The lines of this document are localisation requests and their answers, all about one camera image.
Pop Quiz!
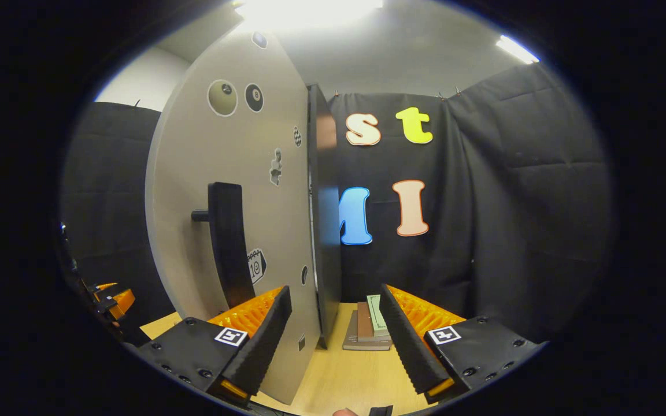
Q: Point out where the black backdrop cloth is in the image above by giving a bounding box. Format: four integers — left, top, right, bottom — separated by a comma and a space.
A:
58, 61, 611, 344

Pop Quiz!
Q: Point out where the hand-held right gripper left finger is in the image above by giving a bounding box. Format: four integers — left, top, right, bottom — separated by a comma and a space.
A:
136, 285, 293, 405

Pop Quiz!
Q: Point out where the brown book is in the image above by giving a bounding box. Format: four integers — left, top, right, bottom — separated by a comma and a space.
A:
357, 302, 391, 343

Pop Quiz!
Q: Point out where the ceiling light panel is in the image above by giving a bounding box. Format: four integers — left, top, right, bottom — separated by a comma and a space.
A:
235, 0, 384, 29
495, 35, 541, 65

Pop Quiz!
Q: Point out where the grey-brown book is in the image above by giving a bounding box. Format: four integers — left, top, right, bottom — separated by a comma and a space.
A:
342, 310, 393, 351

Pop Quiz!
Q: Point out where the black cabinet door handle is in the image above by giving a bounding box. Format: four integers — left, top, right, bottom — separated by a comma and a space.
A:
191, 182, 257, 310

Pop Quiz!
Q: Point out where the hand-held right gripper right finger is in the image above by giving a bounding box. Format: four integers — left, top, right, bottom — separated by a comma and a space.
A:
379, 284, 545, 405

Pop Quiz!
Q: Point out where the grey cabinet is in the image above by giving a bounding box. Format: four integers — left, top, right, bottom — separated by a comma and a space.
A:
307, 84, 342, 349

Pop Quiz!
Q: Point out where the light grey cabinet door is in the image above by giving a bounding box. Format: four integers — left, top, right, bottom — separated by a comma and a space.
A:
145, 26, 325, 405

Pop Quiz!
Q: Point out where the light green book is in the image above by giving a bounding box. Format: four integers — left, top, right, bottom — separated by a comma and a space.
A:
367, 295, 391, 337

